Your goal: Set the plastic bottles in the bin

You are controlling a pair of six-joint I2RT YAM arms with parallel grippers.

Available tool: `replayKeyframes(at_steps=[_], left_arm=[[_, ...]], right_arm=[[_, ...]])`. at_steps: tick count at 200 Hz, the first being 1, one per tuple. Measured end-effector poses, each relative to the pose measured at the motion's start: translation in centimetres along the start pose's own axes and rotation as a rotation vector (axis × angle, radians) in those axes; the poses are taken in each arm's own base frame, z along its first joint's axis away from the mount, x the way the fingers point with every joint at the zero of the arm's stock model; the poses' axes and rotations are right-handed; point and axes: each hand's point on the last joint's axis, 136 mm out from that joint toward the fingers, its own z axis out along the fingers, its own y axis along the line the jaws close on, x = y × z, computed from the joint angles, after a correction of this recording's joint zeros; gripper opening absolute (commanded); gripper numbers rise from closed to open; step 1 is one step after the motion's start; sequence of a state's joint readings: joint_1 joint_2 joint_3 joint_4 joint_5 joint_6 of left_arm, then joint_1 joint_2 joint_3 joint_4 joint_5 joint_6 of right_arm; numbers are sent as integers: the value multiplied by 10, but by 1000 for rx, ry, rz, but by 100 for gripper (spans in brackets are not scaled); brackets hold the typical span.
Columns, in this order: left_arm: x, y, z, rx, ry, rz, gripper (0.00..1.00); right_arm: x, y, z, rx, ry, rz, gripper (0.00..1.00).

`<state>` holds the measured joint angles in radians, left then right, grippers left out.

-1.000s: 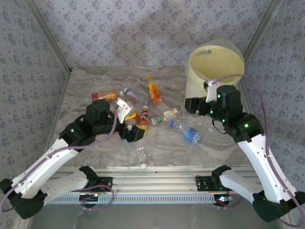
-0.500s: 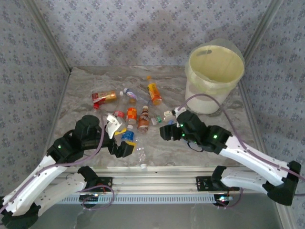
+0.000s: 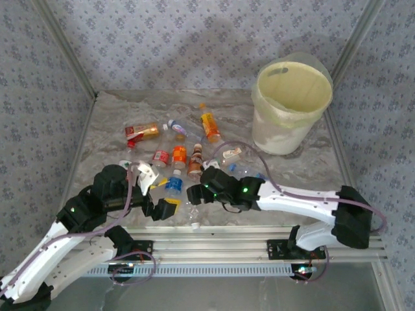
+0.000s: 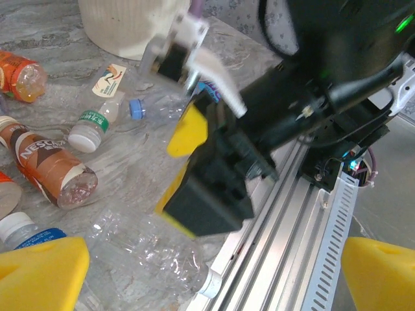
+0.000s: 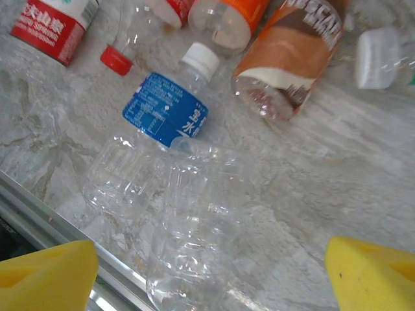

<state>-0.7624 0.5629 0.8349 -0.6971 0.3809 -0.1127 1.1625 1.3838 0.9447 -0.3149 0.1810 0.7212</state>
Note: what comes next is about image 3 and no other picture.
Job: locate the orange label bottle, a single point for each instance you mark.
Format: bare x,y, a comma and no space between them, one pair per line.
179,155

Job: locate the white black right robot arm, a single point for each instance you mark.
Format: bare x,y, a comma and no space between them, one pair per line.
298,204

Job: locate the aluminium frame post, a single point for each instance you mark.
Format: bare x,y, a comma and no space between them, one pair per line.
66,48
359,32

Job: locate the blue label water bottle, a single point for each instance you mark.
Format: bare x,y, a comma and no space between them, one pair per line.
174,184

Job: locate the blue cap blue label bottle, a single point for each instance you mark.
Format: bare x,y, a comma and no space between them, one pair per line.
232,167

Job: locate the crushed bottle red cap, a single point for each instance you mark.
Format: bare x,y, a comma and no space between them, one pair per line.
131,144

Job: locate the white plastic bin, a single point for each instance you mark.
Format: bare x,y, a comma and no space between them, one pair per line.
275,139

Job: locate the red gold label bottle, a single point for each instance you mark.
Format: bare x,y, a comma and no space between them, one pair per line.
146,129

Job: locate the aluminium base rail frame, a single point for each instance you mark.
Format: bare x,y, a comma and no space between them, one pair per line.
210,241

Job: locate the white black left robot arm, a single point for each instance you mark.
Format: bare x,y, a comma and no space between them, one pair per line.
32,269

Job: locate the purple blue label clear bottle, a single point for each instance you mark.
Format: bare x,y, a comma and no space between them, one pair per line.
180,127

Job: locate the red white label water bottle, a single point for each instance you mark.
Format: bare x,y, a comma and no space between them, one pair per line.
161,157
124,163

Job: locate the small black controller board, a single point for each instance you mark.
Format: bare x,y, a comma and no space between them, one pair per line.
121,269
303,269

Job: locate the brown tea bottle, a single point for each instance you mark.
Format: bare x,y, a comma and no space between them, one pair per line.
195,165

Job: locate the orange juice bottle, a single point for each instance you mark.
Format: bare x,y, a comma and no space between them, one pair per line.
210,126

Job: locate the crushed clear bottle white cap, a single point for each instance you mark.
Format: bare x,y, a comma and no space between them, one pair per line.
195,225

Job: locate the small white label clear bottle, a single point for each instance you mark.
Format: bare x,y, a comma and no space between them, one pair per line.
232,153

